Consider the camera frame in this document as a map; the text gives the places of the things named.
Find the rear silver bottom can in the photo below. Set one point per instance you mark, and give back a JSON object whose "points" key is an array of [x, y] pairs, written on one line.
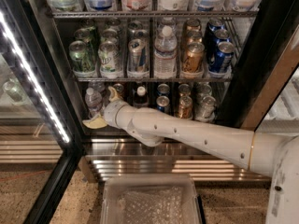
{"points": [[202, 89]]}

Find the front silver bottom can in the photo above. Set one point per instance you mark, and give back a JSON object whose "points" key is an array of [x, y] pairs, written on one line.
{"points": [[206, 107]]}

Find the front gold bottom can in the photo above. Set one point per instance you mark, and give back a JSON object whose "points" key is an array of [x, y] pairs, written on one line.
{"points": [[184, 107]]}

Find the middle-shelf water bottle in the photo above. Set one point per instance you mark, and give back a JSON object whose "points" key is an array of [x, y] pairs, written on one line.
{"points": [[165, 54]]}

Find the wire shelf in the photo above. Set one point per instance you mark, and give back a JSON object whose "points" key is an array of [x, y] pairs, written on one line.
{"points": [[152, 79], [150, 14]]}

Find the silver can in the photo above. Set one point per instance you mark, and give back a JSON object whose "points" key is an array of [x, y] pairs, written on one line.
{"points": [[206, 107], [202, 89]]}

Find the front silver-blue can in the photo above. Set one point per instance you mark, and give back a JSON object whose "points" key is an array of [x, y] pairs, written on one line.
{"points": [[137, 56]]}

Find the front blue pepsi can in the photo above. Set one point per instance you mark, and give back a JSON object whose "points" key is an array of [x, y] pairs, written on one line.
{"points": [[221, 58]]}

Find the rear orange soda can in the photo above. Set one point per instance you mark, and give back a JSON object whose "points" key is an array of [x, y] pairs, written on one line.
{"points": [[120, 89]]}

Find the upper wire shelf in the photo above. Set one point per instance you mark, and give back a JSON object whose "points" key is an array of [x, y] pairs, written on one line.
{"points": [[150, 14]]}

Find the clear plastic bin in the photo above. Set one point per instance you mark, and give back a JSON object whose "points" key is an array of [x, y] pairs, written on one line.
{"points": [[150, 199]]}

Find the dark bottle white cap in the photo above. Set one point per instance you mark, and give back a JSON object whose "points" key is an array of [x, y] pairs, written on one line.
{"points": [[141, 98]]}

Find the middle wire shelf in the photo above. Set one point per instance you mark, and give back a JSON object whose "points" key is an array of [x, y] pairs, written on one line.
{"points": [[152, 79]]}

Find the bottom-shelf water bottle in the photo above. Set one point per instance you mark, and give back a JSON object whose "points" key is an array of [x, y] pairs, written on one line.
{"points": [[98, 86], [94, 101]]}

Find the LED light strip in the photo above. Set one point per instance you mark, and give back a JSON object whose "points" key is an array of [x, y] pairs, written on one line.
{"points": [[32, 78]]}

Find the white-green can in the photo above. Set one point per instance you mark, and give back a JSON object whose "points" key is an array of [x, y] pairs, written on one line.
{"points": [[110, 35], [109, 57]]}

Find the front gold middle can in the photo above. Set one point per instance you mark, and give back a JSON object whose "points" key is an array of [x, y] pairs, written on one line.
{"points": [[193, 57]]}

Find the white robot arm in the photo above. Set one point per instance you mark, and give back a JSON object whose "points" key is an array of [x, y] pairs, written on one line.
{"points": [[267, 154]]}

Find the green can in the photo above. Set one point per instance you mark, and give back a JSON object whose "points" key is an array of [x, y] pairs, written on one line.
{"points": [[84, 35], [80, 57]]}

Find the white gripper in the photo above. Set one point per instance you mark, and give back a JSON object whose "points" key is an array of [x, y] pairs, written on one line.
{"points": [[110, 114]]}

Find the gold can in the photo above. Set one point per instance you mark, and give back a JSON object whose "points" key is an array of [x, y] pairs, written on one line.
{"points": [[184, 107], [184, 90], [193, 36], [193, 57]]}

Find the front white-green can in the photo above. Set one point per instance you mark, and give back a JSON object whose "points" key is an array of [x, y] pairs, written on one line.
{"points": [[109, 57]]}

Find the front green can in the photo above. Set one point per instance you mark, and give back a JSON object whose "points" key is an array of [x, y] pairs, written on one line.
{"points": [[80, 57]]}

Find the blue pepsi can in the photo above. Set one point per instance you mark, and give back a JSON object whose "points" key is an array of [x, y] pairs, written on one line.
{"points": [[220, 35], [221, 58]]}

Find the front blue bottom can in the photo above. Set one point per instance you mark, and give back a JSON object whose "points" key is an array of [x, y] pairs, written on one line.
{"points": [[163, 104]]}

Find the rear blue bottom can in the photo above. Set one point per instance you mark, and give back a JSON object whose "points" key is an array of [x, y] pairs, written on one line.
{"points": [[163, 90]]}

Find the rear gold bottom can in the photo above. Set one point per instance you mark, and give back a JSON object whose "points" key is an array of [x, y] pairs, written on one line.
{"points": [[184, 90]]}

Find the glass fridge door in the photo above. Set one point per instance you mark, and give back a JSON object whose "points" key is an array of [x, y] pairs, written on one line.
{"points": [[35, 160]]}

